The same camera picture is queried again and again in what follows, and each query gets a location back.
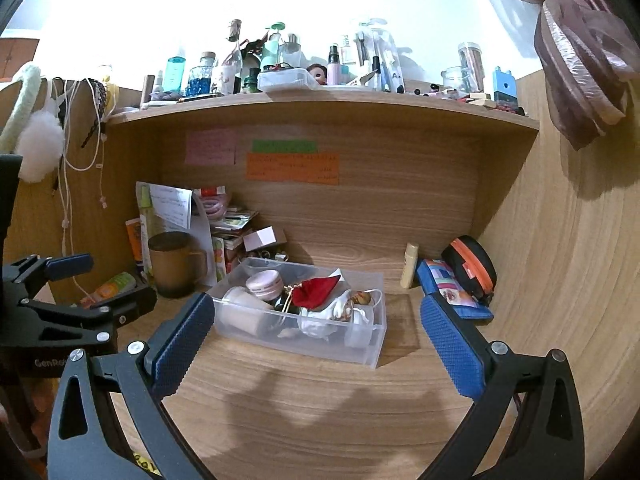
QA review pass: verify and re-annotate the pink white box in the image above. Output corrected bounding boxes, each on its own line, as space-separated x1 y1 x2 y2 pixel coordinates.
242 226 288 253

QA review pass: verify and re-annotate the white curved board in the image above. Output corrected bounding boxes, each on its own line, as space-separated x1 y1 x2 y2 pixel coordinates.
190 195 219 286

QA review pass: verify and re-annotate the green glass bottle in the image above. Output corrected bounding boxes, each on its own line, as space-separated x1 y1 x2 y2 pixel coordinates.
270 296 303 317

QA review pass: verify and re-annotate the pile of small cosmetics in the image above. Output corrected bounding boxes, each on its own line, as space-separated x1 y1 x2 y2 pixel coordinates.
415 82 526 116

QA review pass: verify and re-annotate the white fluffy pompom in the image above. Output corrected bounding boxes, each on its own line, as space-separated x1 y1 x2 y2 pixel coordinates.
17 110 66 183

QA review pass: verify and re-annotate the pink bottle black cap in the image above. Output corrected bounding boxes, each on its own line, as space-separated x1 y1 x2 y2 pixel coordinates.
327 45 344 86

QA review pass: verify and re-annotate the white cord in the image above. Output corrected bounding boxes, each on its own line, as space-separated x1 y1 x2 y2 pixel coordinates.
327 287 386 323

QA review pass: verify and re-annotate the small orange tube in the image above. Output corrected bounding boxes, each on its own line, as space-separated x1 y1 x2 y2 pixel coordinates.
125 217 144 263

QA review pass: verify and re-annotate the black hair band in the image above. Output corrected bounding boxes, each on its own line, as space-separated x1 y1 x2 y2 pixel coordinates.
80 77 109 149

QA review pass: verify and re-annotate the tall clear canister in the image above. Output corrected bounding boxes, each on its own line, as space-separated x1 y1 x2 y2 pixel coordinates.
457 42 485 81

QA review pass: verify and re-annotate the pale green tube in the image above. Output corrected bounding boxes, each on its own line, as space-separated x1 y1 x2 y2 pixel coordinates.
136 184 154 276

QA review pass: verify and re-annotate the fruit print box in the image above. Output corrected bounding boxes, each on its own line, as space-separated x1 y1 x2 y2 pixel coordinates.
212 235 241 276

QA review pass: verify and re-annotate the clear bag of pens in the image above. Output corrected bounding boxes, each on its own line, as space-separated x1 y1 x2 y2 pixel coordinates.
350 17 406 93

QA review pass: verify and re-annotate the pink round jar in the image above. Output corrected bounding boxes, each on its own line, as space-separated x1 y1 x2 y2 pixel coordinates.
245 270 285 303

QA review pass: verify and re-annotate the brown mug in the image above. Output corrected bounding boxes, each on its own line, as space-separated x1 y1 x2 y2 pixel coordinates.
146 231 208 298

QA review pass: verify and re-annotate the blue plastic sharpener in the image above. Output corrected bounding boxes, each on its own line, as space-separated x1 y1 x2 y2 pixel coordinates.
492 66 517 103

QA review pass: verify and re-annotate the wooden shelf board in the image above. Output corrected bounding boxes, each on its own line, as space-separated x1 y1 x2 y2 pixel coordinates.
107 91 541 133

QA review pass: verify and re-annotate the green sticky note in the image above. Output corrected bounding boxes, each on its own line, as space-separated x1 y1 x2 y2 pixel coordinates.
251 139 318 154

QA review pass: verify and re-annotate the brown cardboard box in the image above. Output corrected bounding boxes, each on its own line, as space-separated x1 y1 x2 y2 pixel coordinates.
0 37 40 82

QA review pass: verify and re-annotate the white printed mug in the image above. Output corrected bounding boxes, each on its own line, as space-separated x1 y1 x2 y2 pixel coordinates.
210 62 243 96

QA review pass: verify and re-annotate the pile of colourful packets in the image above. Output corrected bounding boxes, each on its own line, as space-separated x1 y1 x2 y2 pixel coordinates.
200 187 261 235

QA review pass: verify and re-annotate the black orange zipped case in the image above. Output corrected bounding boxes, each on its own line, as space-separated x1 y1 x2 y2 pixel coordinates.
441 235 498 307

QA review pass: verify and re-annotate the pink sticky note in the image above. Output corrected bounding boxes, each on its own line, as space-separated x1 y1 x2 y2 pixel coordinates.
185 129 237 166

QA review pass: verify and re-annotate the clear plastic storage box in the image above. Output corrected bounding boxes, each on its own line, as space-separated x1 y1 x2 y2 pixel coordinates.
206 256 388 370

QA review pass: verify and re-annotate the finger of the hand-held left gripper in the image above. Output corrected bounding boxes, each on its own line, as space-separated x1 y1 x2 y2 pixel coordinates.
2 253 95 306
20 282 158 346

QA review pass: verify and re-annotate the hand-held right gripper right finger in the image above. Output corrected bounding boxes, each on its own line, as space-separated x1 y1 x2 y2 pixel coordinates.
419 291 584 480

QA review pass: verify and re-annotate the mint pump bottle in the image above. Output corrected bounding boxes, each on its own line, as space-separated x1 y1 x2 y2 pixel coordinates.
260 21 286 73

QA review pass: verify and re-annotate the blue pencil case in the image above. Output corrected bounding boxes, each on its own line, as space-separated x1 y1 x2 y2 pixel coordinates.
416 258 495 322

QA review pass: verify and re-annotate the wooden desktop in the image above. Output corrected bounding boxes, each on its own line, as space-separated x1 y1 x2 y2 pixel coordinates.
47 237 531 480

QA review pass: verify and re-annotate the white paper sheet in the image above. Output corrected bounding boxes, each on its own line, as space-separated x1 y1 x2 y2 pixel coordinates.
149 183 193 233

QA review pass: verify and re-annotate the yellow printed packet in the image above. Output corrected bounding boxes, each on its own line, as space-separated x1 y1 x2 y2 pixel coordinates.
131 451 162 477

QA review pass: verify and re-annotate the white cable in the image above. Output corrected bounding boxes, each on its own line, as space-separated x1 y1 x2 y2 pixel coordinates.
52 77 108 306

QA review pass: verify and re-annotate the tall corked glass bottle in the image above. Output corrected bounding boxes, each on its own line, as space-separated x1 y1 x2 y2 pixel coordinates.
227 19 246 68

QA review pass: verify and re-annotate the orange green tube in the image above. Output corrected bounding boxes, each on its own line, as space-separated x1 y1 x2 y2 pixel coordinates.
80 271 138 308

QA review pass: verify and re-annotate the short glass jar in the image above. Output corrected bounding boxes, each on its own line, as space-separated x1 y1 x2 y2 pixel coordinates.
441 66 473 95

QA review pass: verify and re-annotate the pale yellow cream tube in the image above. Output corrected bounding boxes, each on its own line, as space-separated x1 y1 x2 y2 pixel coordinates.
400 241 420 290

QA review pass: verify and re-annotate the clear glass bottle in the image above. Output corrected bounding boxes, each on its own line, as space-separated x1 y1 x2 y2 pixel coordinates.
286 34 304 69

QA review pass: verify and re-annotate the purple curtain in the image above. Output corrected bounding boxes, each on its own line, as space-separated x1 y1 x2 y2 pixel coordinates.
452 0 640 151

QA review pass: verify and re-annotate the blue bead jar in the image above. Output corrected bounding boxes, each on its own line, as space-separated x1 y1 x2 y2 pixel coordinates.
187 51 218 97

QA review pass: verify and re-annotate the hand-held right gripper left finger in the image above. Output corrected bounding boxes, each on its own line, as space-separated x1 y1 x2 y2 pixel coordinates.
46 291 217 480

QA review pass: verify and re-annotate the orange sticky note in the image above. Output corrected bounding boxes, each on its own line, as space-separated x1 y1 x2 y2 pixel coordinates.
246 152 341 186

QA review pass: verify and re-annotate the red cloth pouch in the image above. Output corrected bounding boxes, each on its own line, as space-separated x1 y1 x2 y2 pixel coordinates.
290 274 343 310

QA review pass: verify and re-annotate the clear lidded container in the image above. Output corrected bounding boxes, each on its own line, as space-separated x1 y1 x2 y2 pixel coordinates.
256 67 321 93

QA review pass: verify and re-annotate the translucent plastic cup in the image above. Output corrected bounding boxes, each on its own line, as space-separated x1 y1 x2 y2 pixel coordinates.
220 286 273 336

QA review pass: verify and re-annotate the white cloth pouch brown string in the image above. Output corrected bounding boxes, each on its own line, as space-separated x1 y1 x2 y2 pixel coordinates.
299 305 351 342

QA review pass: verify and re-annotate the teal liquid bottle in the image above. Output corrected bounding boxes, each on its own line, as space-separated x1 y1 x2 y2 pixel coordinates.
164 55 188 93

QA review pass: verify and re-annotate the pale green headband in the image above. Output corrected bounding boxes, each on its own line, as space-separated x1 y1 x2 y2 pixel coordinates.
0 62 51 153

